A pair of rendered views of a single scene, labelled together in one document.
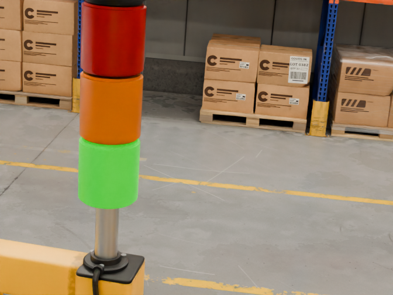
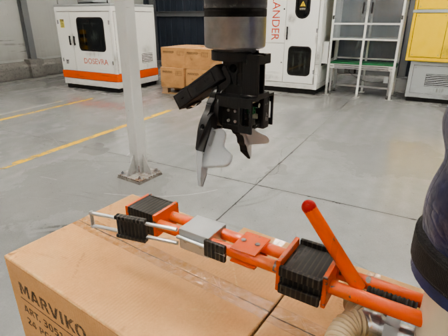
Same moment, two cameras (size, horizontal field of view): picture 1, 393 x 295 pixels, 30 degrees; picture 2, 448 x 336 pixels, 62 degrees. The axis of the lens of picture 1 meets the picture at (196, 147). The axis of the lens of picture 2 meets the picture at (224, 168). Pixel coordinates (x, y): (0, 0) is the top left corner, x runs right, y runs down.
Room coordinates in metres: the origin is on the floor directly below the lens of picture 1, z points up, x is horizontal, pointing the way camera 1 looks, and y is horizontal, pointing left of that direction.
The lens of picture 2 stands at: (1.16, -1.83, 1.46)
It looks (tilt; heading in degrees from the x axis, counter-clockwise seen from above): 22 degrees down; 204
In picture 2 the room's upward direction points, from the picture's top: straight up
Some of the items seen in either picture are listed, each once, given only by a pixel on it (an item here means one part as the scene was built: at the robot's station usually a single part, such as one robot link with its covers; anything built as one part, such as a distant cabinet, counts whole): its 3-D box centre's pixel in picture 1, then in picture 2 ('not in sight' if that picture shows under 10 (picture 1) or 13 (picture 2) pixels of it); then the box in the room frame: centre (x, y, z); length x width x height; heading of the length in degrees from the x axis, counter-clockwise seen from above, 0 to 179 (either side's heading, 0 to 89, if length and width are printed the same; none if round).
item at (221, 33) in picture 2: not in sight; (236, 35); (0.63, -2.05, 1.44); 0.10 x 0.09 x 0.05; 170
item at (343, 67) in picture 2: not in sight; (361, 78); (-6.83, -2.37, 0.32); 1.25 x 0.52 x 0.63; 85
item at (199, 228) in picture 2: not in sight; (203, 235); (0.62, -2.12, 1.07); 0.07 x 0.07 x 0.04; 81
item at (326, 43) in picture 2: not in sight; (329, 51); (-6.88, -3.06, 0.81); 0.58 x 0.12 x 0.42; 175
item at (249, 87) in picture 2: not in sight; (239, 91); (0.63, -2.04, 1.36); 0.09 x 0.08 x 0.12; 80
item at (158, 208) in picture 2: not in sight; (153, 213); (0.59, -2.25, 1.07); 0.08 x 0.07 x 0.05; 81
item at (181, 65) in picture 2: not in sight; (198, 69); (-5.77, -5.47, 0.45); 1.21 x 1.03 x 0.91; 85
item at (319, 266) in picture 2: not in sight; (309, 270); (0.65, -1.90, 1.08); 0.10 x 0.08 x 0.06; 171
